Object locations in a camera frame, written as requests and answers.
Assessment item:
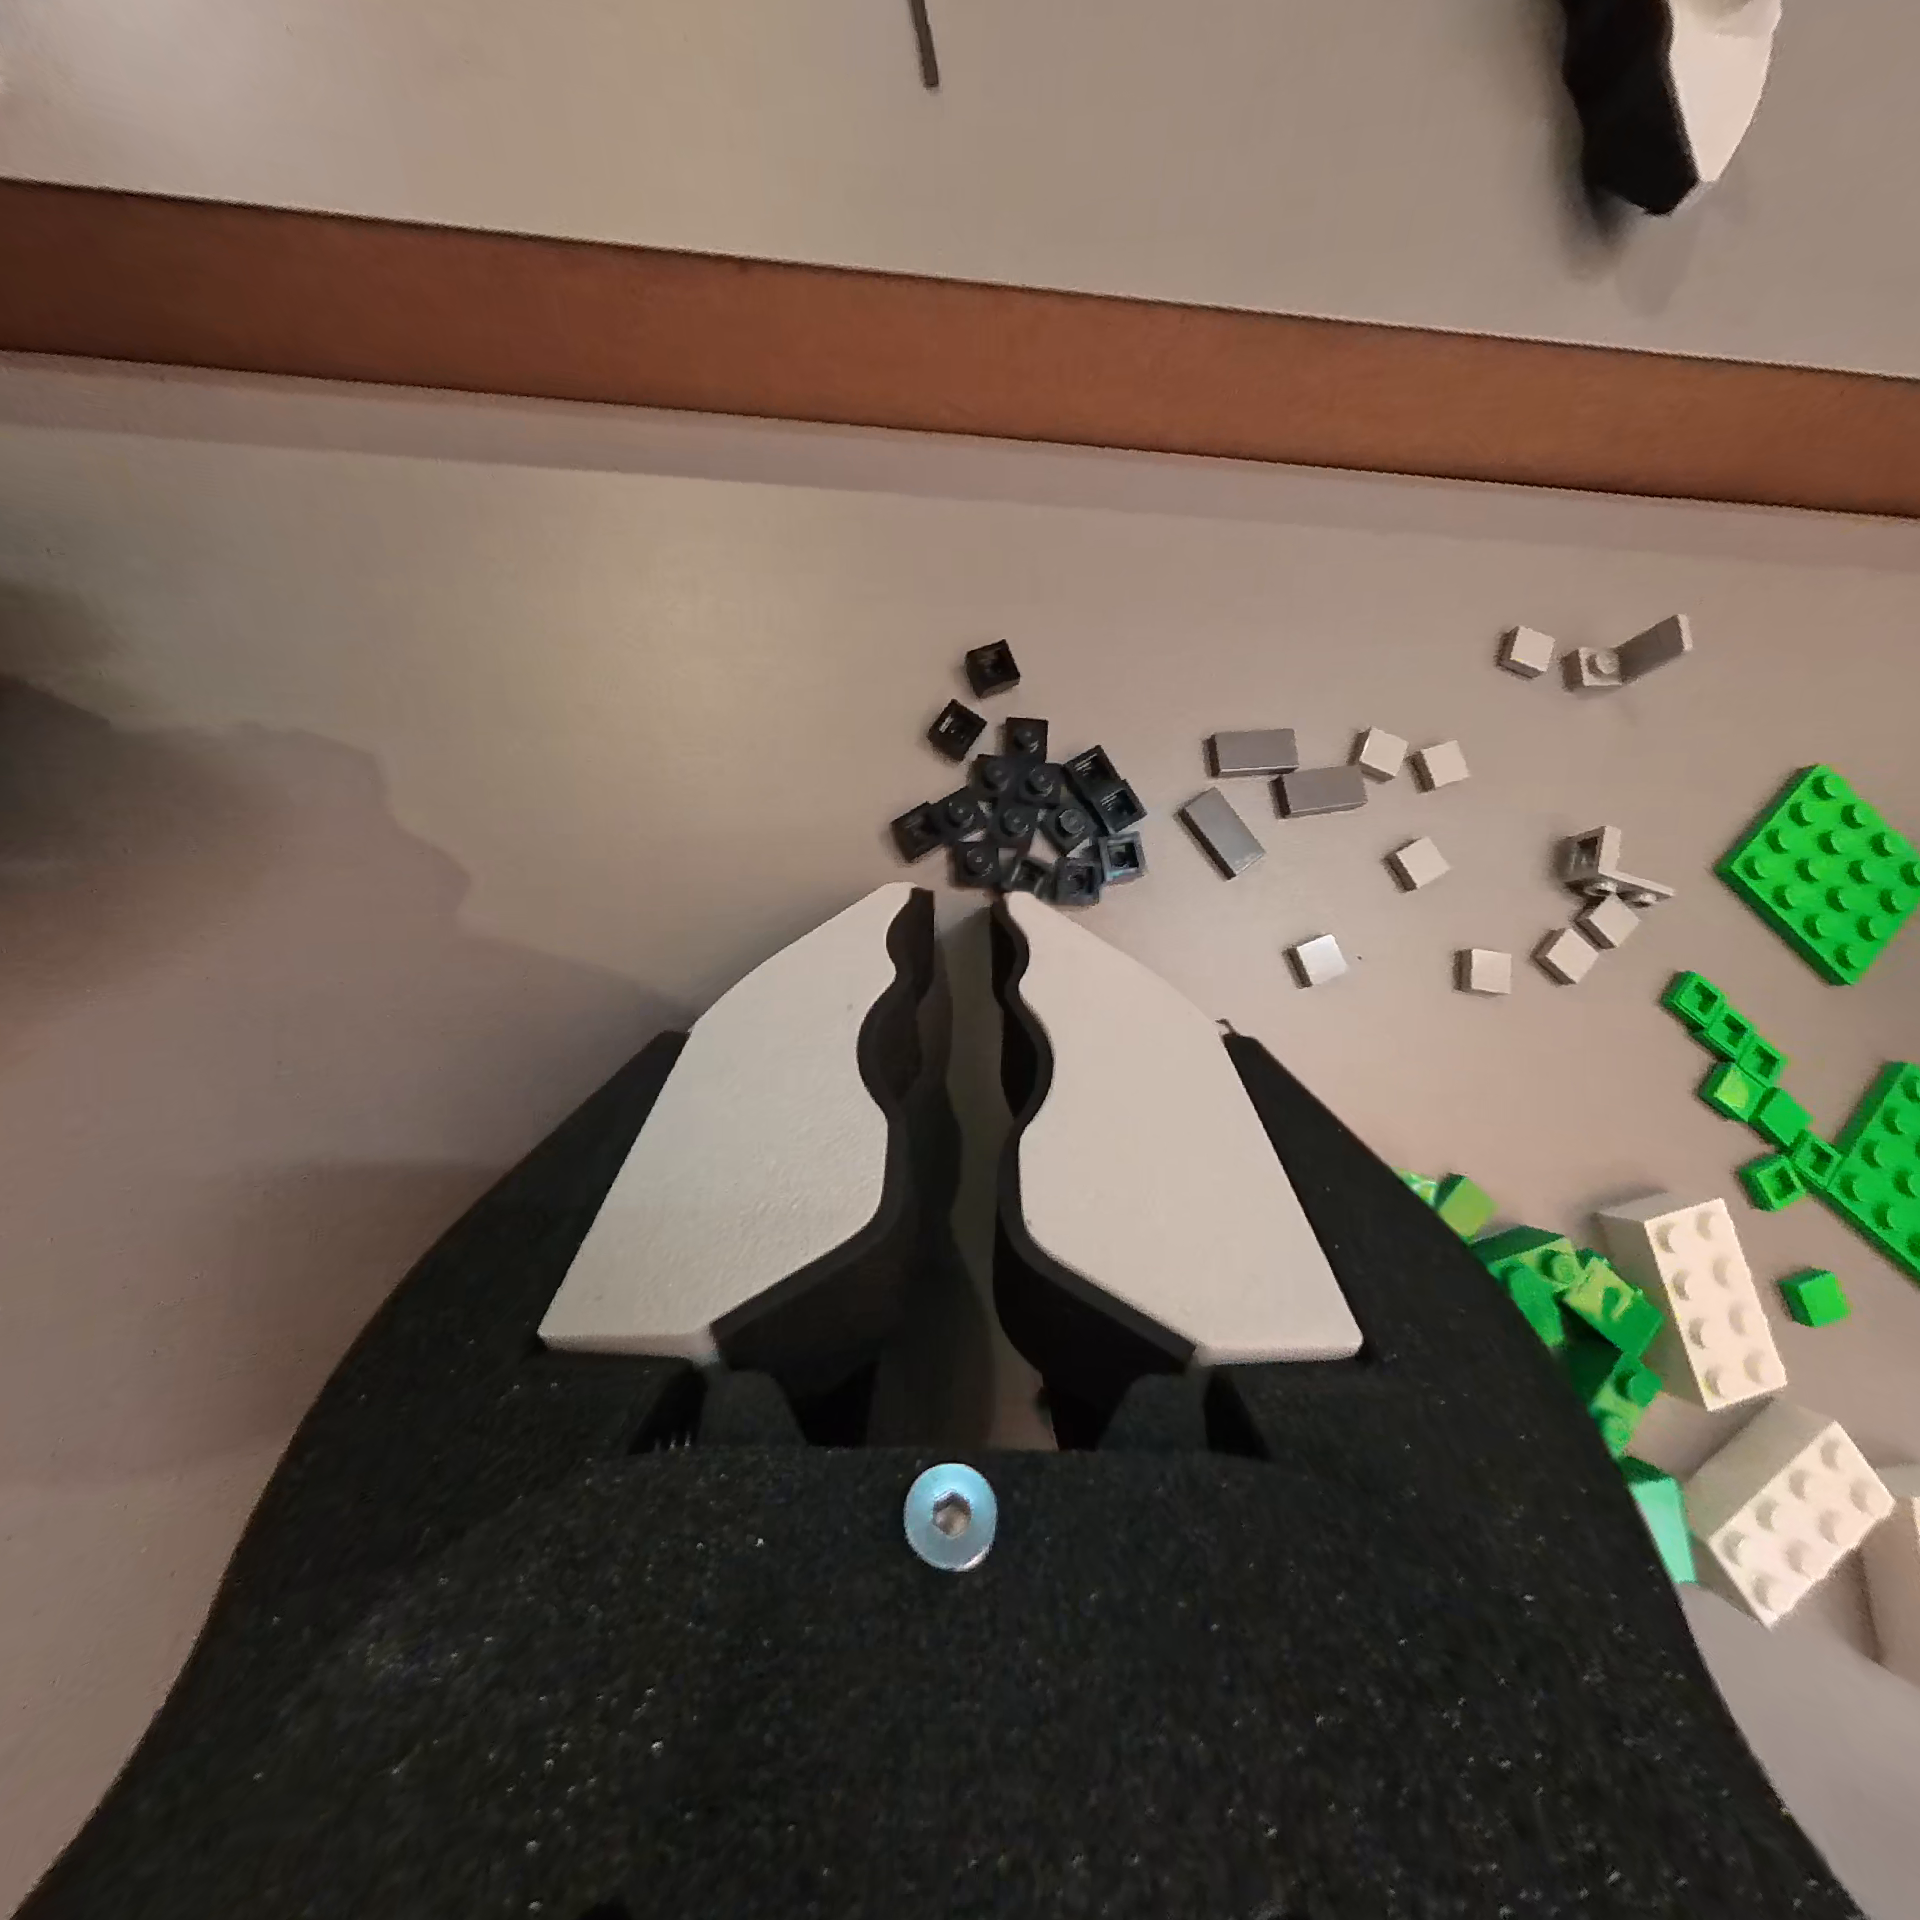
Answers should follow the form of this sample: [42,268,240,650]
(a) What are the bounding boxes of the scattered light grey lego pieces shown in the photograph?
[1177,612,1696,1000]

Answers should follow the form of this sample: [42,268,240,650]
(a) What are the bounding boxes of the spare gripper finger part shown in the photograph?
[1559,0,1784,218]

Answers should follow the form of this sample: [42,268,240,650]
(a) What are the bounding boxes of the pile of black lego pieces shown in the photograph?
[889,642,1152,902]

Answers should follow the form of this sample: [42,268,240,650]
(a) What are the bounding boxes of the white lego brick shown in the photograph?
[1686,1401,1898,1626]
[1593,1192,1793,1408]

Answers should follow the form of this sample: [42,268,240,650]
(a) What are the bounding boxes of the pile of bright green pieces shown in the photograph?
[1387,1171,1849,1588]

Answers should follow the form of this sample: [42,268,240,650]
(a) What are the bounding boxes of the group of small green plates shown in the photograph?
[1662,969,1847,1212]

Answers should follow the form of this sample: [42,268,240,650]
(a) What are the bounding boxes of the bright green large lego plate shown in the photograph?
[1822,1060,1920,1280]

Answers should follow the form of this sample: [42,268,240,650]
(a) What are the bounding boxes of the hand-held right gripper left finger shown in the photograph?
[537,883,955,1451]

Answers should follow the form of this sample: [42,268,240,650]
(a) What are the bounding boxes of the bright green square lego plate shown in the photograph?
[1715,766,1920,987]

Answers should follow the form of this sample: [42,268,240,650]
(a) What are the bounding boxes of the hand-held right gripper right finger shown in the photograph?
[984,896,1367,1451]

